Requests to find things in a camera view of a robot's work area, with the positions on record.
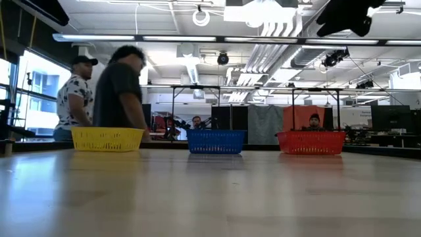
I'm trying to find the black spotlight cluster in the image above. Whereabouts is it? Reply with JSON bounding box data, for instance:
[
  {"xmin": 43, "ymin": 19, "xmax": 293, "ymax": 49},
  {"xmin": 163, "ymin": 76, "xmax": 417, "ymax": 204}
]
[
  {"xmin": 355, "ymin": 80, "xmax": 375, "ymax": 90},
  {"xmin": 322, "ymin": 48, "xmax": 350, "ymax": 68}
]

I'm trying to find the white ceiling light fixture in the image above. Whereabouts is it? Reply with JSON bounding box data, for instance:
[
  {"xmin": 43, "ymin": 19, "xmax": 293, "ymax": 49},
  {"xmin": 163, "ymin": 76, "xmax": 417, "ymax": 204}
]
[{"xmin": 223, "ymin": 0, "xmax": 299, "ymax": 24}]

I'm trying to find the large office window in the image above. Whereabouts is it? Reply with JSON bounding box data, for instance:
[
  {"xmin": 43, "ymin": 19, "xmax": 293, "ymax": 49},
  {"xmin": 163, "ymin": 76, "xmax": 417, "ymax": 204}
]
[{"xmin": 0, "ymin": 49, "xmax": 78, "ymax": 141}]

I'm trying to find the black computer monitor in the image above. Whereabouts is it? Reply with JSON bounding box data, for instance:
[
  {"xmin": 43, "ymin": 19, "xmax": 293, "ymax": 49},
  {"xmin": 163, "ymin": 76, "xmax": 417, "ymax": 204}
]
[
  {"xmin": 141, "ymin": 103, "xmax": 152, "ymax": 128},
  {"xmin": 370, "ymin": 105, "xmax": 412, "ymax": 132}
]

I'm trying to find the orange hanging cloth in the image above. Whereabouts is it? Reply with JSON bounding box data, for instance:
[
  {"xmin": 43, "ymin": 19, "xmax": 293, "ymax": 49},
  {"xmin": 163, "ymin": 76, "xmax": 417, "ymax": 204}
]
[{"xmin": 282, "ymin": 105, "xmax": 326, "ymax": 132}]

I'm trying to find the black equipment stand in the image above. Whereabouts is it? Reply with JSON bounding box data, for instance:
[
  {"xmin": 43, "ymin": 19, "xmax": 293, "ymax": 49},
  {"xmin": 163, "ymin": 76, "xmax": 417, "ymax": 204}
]
[{"xmin": 0, "ymin": 98, "xmax": 36, "ymax": 157}]

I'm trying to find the red plastic mesh basket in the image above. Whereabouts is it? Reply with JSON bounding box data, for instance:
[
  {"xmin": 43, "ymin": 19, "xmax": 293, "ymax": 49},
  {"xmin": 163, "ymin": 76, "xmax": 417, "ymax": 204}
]
[{"xmin": 276, "ymin": 130, "xmax": 347, "ymax": 156}]

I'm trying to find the grey hanging cloth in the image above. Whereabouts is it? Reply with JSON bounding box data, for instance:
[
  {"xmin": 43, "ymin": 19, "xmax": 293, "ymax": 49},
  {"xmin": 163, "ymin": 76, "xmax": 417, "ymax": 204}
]
[{"xmin": 247, "ymin": 104, "xmax": 284, "ymax": 145}]

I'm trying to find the overhead LED light bar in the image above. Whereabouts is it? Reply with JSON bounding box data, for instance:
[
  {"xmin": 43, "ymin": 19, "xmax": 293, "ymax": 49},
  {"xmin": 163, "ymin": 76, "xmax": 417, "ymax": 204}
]
[{"xmin": 52, "ymin": 32, "xmax": 421, "ymax": 46}]

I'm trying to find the yellow plastic mesh basket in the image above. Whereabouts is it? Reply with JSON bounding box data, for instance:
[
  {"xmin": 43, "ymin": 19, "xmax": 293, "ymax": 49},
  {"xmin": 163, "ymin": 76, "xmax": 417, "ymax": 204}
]
[{"xmin": 70, "ymin": 126, "xmax": 145, "ymax": 153}]

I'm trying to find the black partition panel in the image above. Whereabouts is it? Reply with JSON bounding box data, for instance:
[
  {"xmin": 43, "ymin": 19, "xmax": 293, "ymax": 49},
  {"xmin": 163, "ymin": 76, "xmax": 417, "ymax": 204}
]
[{"xmin": 210, "ymin": 105, "xmax": 249, "ymax": 132}]

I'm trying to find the blue plastic mesh basket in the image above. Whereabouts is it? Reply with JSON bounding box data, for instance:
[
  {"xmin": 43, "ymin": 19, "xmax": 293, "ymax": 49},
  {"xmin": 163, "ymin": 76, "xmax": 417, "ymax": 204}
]
[{"xmin": 186, "ymin": 129, "xmax": 247, "ymax": 155}]

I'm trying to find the yellow hanging cable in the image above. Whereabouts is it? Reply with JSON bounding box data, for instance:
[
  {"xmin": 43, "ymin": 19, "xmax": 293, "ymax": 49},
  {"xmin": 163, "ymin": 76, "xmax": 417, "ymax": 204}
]
[{"xmin": 28, "ymin": 14, "xmax": 37, "ymax": 50}]

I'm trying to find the silver ventilation duct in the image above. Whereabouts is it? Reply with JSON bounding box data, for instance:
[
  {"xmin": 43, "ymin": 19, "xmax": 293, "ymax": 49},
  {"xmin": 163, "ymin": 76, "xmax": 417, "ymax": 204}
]
[{"xmin": 289, "ymin": 0, "xmax": 362, "ymax": 68}]

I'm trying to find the black background rig frame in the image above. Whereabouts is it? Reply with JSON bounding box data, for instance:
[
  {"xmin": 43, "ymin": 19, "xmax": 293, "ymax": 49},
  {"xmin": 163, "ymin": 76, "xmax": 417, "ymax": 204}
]
[
  {"xmin": 170, "ymin": 84, "xmax": 222, "ymax": 139},
  {"xmin": 291, "ymin": 86, "xmax": 343, "ymax": 128}
]

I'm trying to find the white coiled cable ring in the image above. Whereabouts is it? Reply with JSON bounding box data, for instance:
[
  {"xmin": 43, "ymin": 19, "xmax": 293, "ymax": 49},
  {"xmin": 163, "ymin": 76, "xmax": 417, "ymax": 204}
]
[{"xmin": 192, "ymin": 8, "xmax": 211, "ymax": 28}]

